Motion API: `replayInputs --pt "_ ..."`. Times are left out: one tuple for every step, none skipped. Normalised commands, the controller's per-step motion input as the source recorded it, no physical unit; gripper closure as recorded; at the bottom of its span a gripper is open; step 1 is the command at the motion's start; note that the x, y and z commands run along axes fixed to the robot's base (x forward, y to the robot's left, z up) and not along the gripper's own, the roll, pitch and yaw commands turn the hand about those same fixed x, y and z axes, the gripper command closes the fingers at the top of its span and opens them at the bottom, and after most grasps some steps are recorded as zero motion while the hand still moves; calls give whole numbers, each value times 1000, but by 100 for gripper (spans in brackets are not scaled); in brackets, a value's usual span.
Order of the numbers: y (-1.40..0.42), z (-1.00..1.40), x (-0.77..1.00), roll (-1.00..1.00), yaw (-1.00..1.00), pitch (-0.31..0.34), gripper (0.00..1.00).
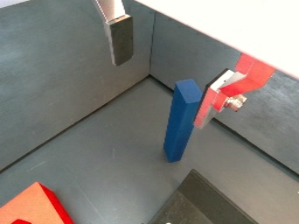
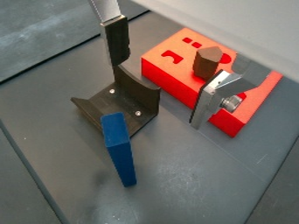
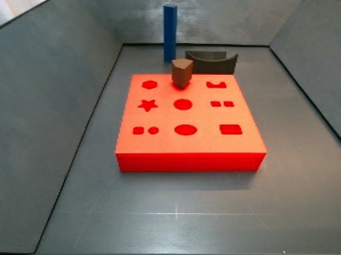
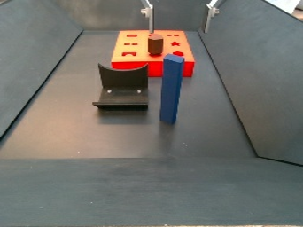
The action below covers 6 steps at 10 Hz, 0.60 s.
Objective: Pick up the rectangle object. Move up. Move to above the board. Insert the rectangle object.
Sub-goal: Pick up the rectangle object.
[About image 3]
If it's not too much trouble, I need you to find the blue rectangular bar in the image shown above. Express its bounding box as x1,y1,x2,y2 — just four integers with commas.
165,4,177,62

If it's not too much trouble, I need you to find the red shape-sorting board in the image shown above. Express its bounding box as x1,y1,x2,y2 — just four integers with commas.
115,74,266,171

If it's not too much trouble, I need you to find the brown rounded peg block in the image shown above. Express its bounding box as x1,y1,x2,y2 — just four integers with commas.
172,59,193,90

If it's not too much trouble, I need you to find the black curved holder bracket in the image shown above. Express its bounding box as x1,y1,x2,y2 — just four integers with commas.
185,51,238,75

